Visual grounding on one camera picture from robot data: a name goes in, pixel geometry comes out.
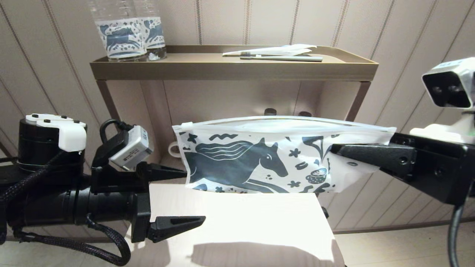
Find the beige open shelf cabinet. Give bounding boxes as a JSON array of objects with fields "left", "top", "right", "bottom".
[{"left": 96, "top": 80, "right": 371, "bottom": 193}]

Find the grey-green toothbrush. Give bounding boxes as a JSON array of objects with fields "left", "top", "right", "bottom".
[{"left": 240, "top": 52, "right": 323, "bottom": 62}]

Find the large bottle horse print label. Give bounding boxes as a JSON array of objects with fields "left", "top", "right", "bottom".
[
  {"left": 133, "top": 0, "right": 167, "bottom": 61},
  {"left": 89, "top": 0, "right": 148, "bottom": 62}
]

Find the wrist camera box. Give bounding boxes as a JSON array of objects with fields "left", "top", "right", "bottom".
[
  {"left": 410, "top": 57, "right": 475, "bottom": 145},
  {"left": 92, "top": 125, "right": 154, "bottom": 172}
]

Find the left arm braided black cable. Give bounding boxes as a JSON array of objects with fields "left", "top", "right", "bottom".
[{"left": 0, "top": 150, "right": 131, "bottom": 267}]

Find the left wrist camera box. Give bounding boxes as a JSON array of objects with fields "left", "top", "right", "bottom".
[{"left": 92, "top": 125, "right": 154, "bottom": 172}]

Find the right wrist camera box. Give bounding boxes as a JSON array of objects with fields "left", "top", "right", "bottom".
[{"left": 410, "top": 57, "right": 475, "bottom": 145}]

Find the left camera short black cable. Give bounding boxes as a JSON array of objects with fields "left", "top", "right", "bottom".
[{"left": 99, "top": 119, "right": 134, "bottom": 143}]

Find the brass coloured tray shelf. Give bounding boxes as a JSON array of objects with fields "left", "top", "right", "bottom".
[{"left": 90, "top": 45, "right": 379, "bottom": 82}]

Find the white paper wrapper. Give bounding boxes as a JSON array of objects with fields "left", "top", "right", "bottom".
[{"left": 223, "top": 44, "right": 317, "bottom": 57}]

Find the white horse-print zip pouch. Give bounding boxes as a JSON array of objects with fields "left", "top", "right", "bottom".
[{"left": 172, "top": 116, "right": 397, "bottom": 194}]

